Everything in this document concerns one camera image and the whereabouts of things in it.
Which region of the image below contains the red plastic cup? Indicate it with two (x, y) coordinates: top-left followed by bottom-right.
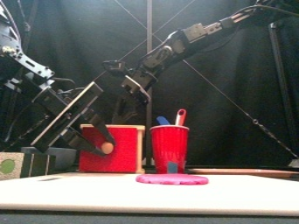
(149, 124), (190, 175)

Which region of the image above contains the wooden board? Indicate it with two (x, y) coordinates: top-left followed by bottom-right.
(185, 167), (299, 179)

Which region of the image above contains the dark metal frame post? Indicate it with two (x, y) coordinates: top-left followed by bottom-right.
(266, 21), (299, 168)

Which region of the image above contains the round wooden drawer knob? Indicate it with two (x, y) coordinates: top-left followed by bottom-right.
(98, 141), (116, 155)

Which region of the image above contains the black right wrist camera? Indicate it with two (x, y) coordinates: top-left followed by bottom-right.
(101, 59), (128, 78)

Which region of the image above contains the vertical metal frame pole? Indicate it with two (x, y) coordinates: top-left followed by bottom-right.
(144, 0), (154, 167)

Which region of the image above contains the white cutting board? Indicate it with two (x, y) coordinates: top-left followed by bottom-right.
(0, 171), (299, 217)

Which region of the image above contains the box with green circle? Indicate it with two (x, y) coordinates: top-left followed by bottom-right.
(0, 151), (57, 181)

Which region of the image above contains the red and white plastic tool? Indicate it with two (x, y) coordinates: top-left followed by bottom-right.
(173, 108), (188, 127)

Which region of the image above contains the blue tape patch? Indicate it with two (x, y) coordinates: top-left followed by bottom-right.
(165, 161), (178, 174)

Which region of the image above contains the blue plastic tool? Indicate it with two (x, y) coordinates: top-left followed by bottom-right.
(154, 115), (172, 127)

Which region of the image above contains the flat pink dough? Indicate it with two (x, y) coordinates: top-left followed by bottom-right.
(134, 173), (210, 186)

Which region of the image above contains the red wooden drawer box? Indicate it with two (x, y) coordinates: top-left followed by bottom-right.
(78, 123), (145, 174)

